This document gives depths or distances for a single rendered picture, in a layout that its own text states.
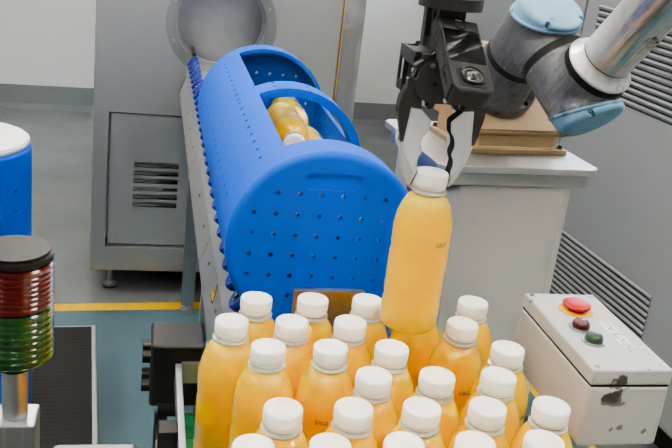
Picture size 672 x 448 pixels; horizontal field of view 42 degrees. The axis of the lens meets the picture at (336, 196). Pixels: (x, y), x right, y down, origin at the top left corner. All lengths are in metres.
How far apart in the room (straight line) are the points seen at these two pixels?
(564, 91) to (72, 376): 1.79
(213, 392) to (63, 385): 1.71
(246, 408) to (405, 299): 0.22
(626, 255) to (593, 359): 2.11
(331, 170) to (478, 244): 0.50
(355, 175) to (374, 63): 5.48
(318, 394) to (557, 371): 0.30
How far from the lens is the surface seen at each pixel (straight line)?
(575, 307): 1.16
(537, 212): 1.68
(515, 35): 1.56
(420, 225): 0.99
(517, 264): 1.70
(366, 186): 1.24
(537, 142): 1.71
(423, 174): 0.99
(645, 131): 3.09
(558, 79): 1.50
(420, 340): 1.13
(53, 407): 2.63
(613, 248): 3.22
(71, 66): 6.39
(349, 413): 0.88
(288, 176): 1.21
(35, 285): 0.76
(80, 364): 2.83
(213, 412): 1.05
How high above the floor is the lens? 1.56
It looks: 18 degrees down
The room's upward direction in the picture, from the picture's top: 7 degrees clockwise
